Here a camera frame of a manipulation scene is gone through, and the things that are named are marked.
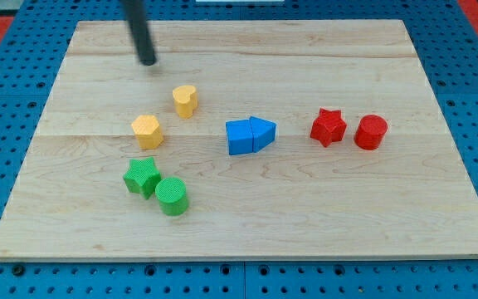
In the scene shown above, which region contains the blue cube block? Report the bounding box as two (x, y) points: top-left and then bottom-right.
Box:
(226, 120), (253, 155)

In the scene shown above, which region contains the blue triangle block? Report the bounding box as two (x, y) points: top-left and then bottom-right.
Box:
(249, 116), (276, 152)

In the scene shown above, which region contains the yellow heart block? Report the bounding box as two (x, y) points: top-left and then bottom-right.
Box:
(172, 85), (198, 119)

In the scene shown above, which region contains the green cylinder block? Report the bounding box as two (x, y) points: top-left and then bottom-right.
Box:
(155, 177), (189, 216)

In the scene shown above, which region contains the red star block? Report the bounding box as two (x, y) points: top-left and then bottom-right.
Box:
(310, 108), (347, 148)

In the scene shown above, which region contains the yellow hexagon block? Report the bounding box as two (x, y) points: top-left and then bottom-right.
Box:
(131, 115), (163, 150)

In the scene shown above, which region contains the green star block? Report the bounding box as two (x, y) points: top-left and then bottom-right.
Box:
(123, 157), (162, 199)

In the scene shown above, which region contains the red cylinder block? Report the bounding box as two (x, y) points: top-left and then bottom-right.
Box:
(354, 115), (388, 150)

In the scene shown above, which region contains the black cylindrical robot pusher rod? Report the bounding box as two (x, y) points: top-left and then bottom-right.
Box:
(120, 0), (157, 66)

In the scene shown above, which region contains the light wooden board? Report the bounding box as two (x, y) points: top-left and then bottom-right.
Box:
(0, 19), (478, 262)

